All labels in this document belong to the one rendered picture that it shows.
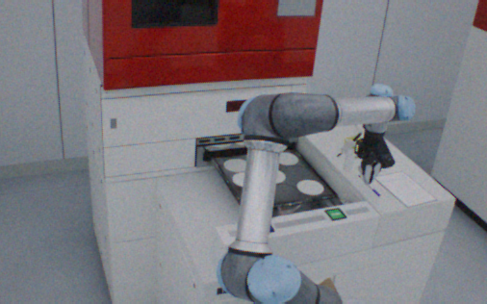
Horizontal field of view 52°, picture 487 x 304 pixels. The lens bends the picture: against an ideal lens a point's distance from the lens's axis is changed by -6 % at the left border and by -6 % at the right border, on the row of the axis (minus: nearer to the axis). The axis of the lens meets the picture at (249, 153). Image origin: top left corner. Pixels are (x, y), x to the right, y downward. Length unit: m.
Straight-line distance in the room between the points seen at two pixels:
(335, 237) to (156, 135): 0.77
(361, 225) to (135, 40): 0.97
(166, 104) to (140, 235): 0.60
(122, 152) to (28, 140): 1.68
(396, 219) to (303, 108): 0.71
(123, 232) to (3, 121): 1.58
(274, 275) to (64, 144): 2.61
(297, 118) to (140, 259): 1.26
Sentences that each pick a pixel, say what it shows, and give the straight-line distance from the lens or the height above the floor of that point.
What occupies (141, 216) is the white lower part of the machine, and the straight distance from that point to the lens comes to 2.21.
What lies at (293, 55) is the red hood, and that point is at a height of 1.32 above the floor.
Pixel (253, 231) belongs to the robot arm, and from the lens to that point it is 1.35.
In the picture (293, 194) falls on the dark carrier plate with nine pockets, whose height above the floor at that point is 0.90.
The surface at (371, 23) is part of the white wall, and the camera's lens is 4.13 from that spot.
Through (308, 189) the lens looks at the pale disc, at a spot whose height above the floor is 0.90.
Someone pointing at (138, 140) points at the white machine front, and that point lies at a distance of 2.02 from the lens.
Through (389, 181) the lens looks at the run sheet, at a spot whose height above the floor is 0.97.
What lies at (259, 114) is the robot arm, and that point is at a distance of 1.35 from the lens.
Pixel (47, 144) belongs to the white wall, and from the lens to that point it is 3.66.
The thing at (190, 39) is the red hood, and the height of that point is 1.39.
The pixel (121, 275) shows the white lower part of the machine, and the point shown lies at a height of 0.33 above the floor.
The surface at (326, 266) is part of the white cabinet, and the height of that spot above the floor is 0.78.
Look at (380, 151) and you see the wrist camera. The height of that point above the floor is 1.15.
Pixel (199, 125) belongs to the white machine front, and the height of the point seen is 1.03.
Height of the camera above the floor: 1.95
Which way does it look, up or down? 29 degrees down
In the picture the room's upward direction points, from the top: 6 degrees clockwise
